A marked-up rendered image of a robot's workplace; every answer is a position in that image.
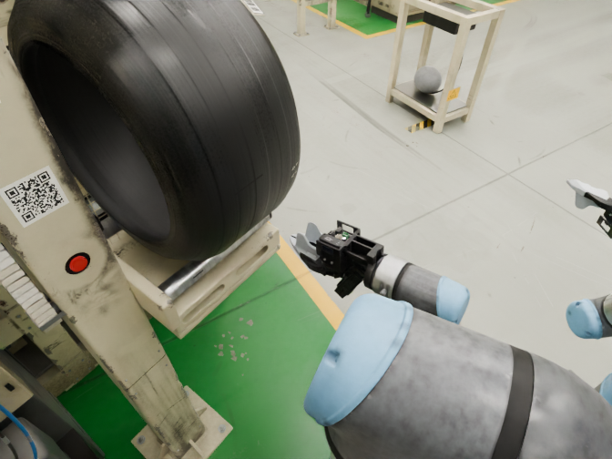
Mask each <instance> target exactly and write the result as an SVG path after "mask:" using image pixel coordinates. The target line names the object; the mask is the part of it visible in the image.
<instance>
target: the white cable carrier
mask: <svg viewBox="0 0 612 459"><path fill-rule="evenodd" d="M0 283H1V284H2V285H3V286H4V288H5V289H6V290H7V291H8V292H9V294H10V295H11V296H12V297H13V298H14V299H15V300H16V301H17V302H18V303H19V304H20V306H21V307H22V308H23V309H24V310H25V311H26V312H27V314H28V315H29V316H30V317H31V318H32V319H33V320H34V321H35V322H36V323H37V325H38V326H39V327H40V326H42V325H43V324H45V323H46V322H47V321H49V320H51V319H52V318H53V317H55V316H56V315H57V312H58V311H60V309H59V308H58V307H57V305H56V304H55V303H54V302H53V301H52V302H51V303H50V304H49V302H48V301H47V300H46V299H45V297H44V296H43V295H42V294H41V293H40V292H39V291H38V289H37V287H36V286H35V285H34V283H33V282H32V281H31V280H29V279H28V277H27V276H26V275H25V273H24V272H23V271H22V270H21V269H20V267H19V266H18V264H17V263H16V262H15V261H14V260H13V258H12V257H11V256H10V255H9V254H8V252H7V251H6V250H5V249H4V247H3V245H2V244H1V243H0ZM61 321H62V319H59V320H58V321H56V322H55V323H53V324H52V325H51V326H49V327H48V328H47V329H45V330H44V332H49V331H50V330H51V329H53V328H54V327H55V326H57V325H58V324H59V323H60V322H61Z"/></svg>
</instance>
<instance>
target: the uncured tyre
mask: <svg viewBox="0 0 612 459"><path fill-rule="evenodd" d="M7 41H8V46H9V51H10V55H11V57H12V59H13V61H14V62H15V65H16V67H17V69H18V71H19V73H20V75H21V77H22V78H23V80H24V82H25V84H26V86H27V88H28V90H29V92H30V94H31V96H32V98H33V99H34V101H35V103H36V106H37V108H38V110H39V112H40V114H41V116H42V118H43V120H44V121H45V123H46V125H47V127H48V129H49V131H50V133H51V135H52V136H53V138H54V140H55V142H56V144H57V146H58V147H59V149H60V151H61V153H62V155H63V157H64V159H65V161H66V163H67V165H68V167H69V168H70V170H71V172H72V173H73V175H74V176H75V177H76V179H77V180H78V181H79V183H80V184H81V185H82V186H83V188H84V189H85V190H86V191H87V193H88V194H89V195H90V196H91V197H92V199H93V200H94V201H95V202H96V203H97V204H98V206H99V207H100V208H101V209H102V210H104V211H105V212H106V214H107V215H108V216H109V217H110V218H111V219H112V220H114V221H115V222H116V224H117V225H118V226H119V227H120V228H121V229H122V230H124V231H125V232H126V233H127V234H128V235H129V236H131V237H132V238H133V239H134V240H136V241H137V242H139V243H140V244H141V245H143V246H144V247H146V248H147V249H149V250H151V251H153V252H155V253H157V254H158V255H160V256H162V257H165V258H169V259H173V260H193V261H202V260H207V259H210V258H212V257H214V256H217V255H219V254H221V253H222V252H224V251H225V250H226V249H228V248H229V247H230V246H231V245H232V244H234V243H235V242H236V241H237V240H239V239H240V238H241V237H242V236H244V235H245V234H246V233H247V232H248V231H250V230H251V229H252V228H253V227H255V226H256V225H257V224H258V223H259V222H261V221H262V220H263V219H264V218H266V217H267V216H268V215H269V214H270V213H272V212H273V211H274V210H275V209H276V208H277V207H278V206H279V205H280V204H281V203H282V202H283V201H284V199H285V198H286V196H287V194H288V193H289V191H290V189H291V187H292V185H293V183H294V181H295V179H296V176H297V173H298V169H299V165H300V158H301V135H300V127H299V120H298V115H297V108H296V104H295V100H294V96H293V93H292V90H291V84H290V81H289V79H288V77H287V74H286V71H285V69H284V67H283V64H282V62H281V60H280V58H279V56H278V54H277V52H276V50H275V48H274V46H273V44H272V42H271V41H270V39H269V38H268V36H267V34H266V33H265V31H264V30H263V28H262V27H261V26H260V24H259V22H258V21H257V20H256V18H255V17H254V16H253V15H252V13H251V12H250V11H249V10H248V8H247V7H246V6H245V5H244V4H243V3H242V2H241V1H240V0H15V3H14V6H13V9H12V12H11V15H10V18H9V21H8V25H7ZM298 159H299V164H298V169H297V173H296V174H295V176H294V177H293V179H292V180H291V166H293V165H294V164H295V163H296V161H297V160H298ZM261 174H263V176H261V177H260V178H258V179H257V180H256V181H254V182H253V183H252V184H250V185H249V186H247V185H248V184H249V183H251V182H252V181H253V180H254V179H256V178H257V177H258V176H260V175H261ZM290 180H291V181H290ZM245 186H247V187H246V188H245V189H244V190H243V191H241V192H240V193H239V194H237V195H236V196H235V193H237V192H238V191H240V190H241V189H243V188H244V187H245Z"/></svg>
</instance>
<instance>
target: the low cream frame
mask: <svg viewBox="0 0 612 459"><path fill-rule="evenodd" d="M449 1H452V2H455V3H457V4H460V5H464V6H467V7H470V8H473V9H475V10H478V11H480V13H476V12H473V11H470V10H467V9H465V8H462V7H460V6H457V5H453V4H450V3H447V2H444V3H440V4H439V2H440V0H431V2H429V1H427V0H401V2H400V8H399V14H398V20H397V27H396V32H395V39H394V44H393V55H392V62H391V68H390V74H389V80H388V86H387V92H386V98H385V101H386V102H388V103H391V102H393V98H394V97H396V98H398V99H399V100H401V101H402V102H403V103H405V104H406V105H408V106H410V107H412V108H414V109H415V110H417V111H418V112H420V113H422V114H423V115H425V116H427V117H428V118H430V119H431V120H433V121H435V122H434V126H433V132H434V133H436V134H438V133H441V132H442V129H443V126H444V122H447V121H449V120H452V119H455V118H457V117H460V116H462V117H461V120H462V121H463V122H464V123H465V122H468V121H469V120H470V117H471V115H472V112H473V109H474V104H475V101H476V99H477V96H478V93H479V90H480V86H481V84H482V81H483V78H484V75H485V70H486V68H487V65H488V62H489V59H490V56H491V54H492V51H493V48H494V44H495V40H496V37H497V34H498V31H499V28H500V25H501V23H502V20H503V17H504V14H505V8H503V7H499V6H496V5H491V4H488V3H486V2H483V1H480V0H449ZM409 5H413V6H415V7H418V8H420V9H423V10H424V14H423V22H425V23H426V25H425V29H424V34H423V42H422V47H421V51H420V55H419V60H418V65H417V69H416V73H415V75H414V79H412V80H409V81H406V82H402V83H400V84H397V85H396V81H397V76H398V70H399V65H400V59H401V53H402V48H403V38H404V32H405V27H406V21H407V16H408V10H409ZM488 20H491V24H490V26H489V29H488V32H487V36H486V39H485V41H484V47H483V50H482V53H481V55H480V59H479V62H478V65H477V68H476V71H475V74H474V79H473V83H472V85H471V88H470V91H469V95H468V98H467V100H466V103H465V102H464V101H462V100H460V99H458V95H459V91H460V88H461V86H459V87H456V88H454V84H455V80H456V77H457V74H458V71H459V69H460V66H461V64H462V60H463V53H464V48H465V44H466V41H467V37H468V34H469V31H470V30H474V29H475V26H476V24H478V23H482V22H485V21H488ZM434 27H437V28H439V29H442V30H444V31H446V32H448V33H450V34H453V35H457V38H456V41H455V44H454V51H453V54H452V58H451V62H450V66H449V69H448V73H447V76H446V79H445V83H444V88H443V89H440V88H439V87H440V86H441V84H442V75H441V73H440V72H439V70H438V69H437V68H435V67H433V66H427V65H426V61H427V57H428V53H429V48H430V44H431V40H432V35H433V31H434Z"/></svg>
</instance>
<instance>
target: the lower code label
mask: <svg viewBox="0 0 612 459"><path fill-rule="evenodd" d="M0 195H1V197H2V198H3V200H4V201H5V203H6V204H7V206H8V207H9V208H10V209H11V210H12V212H13V213H14V214H15V216H16V218H17V219H18V220H19V222H20V223H21V225H22V226H23V227H24V228H25V227H27V226H28V225H30V224H32V223H34V222H36V221H37V220H39V219H42V218H43V217H44V216H46V215H48V214H50V213H51V212H53V211H55V210H57V209H59V208H61V207H63V206H65V205H66V204H67V203H69V201H68V199H67V197H66V195H65V193H64V191H63V190H62V189H61V187H60V185H59V183H58V181H57V180H56V177H55V175H54V174H53V172H52V170H51V168H50V167H49V166H46V167H44V168H41V169H39V170H38V171H36V172H34V173H32V174H30V175H28V176H26V177H24V178H21V179H19V180H18V181H16V182H14V183H12V184H10V185H7V186H5V187H3V188H1V189H0Z"/></svg>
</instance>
